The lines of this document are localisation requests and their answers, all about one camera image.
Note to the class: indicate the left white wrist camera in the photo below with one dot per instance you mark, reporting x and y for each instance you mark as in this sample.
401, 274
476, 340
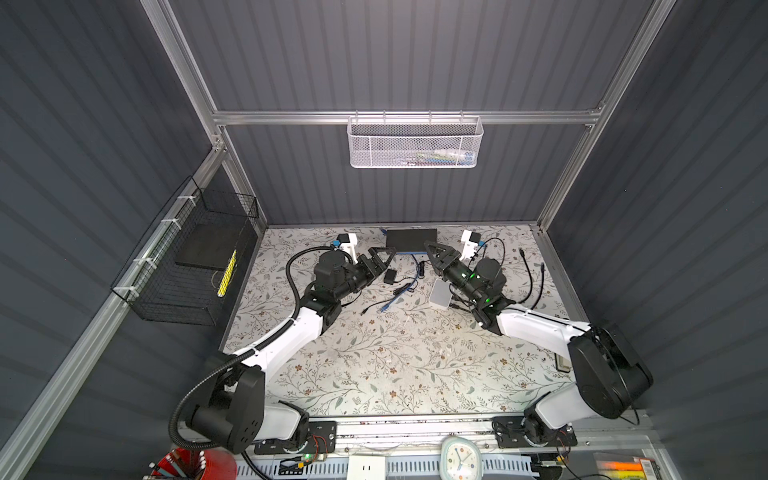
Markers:
347, 242

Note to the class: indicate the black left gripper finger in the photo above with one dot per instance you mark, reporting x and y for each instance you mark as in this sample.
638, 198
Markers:
381, 265
382, 255

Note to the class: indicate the red pen cup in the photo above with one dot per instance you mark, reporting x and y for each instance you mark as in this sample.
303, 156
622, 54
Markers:
180, 463

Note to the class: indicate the yellow striped item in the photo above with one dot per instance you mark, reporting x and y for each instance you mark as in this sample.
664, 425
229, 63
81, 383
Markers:
227, 275

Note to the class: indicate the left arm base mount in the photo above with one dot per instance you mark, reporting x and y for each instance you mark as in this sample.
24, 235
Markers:
314, 437

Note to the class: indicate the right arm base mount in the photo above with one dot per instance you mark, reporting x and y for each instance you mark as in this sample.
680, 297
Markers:
520, 432

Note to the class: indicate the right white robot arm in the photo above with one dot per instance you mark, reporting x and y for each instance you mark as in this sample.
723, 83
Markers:
609, 373

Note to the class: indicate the large black power adapter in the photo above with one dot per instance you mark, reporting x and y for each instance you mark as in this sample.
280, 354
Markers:
409, 285

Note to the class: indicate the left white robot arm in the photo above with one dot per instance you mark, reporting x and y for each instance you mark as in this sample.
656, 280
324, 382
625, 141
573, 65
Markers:
228, 407

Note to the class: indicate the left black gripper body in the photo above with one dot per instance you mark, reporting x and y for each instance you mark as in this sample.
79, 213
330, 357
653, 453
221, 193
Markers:
363, 275

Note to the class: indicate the black wire basket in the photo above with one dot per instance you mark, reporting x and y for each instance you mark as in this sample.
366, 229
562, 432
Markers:
158, 290

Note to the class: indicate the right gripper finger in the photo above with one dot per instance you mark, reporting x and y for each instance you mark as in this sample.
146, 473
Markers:
439, 253
438, 268

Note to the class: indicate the white desk clock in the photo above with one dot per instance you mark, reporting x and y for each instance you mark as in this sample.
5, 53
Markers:
460, 459

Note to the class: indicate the small black power adapter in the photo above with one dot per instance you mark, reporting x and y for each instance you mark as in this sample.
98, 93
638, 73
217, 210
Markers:
563, 364

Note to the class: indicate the white power socket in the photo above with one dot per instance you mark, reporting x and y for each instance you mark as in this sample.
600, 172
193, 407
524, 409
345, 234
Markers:
366, 467

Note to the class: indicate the white wire mesh basket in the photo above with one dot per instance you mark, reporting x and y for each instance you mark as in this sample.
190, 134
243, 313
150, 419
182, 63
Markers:
414, 141

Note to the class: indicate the white network switch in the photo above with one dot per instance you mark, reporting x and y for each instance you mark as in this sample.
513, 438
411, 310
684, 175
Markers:
441, 295

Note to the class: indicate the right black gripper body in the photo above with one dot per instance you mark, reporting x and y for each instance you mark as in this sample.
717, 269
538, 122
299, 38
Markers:
459, 275

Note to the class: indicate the black box in basket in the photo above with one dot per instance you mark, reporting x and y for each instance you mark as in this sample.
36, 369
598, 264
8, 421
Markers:
208, 247

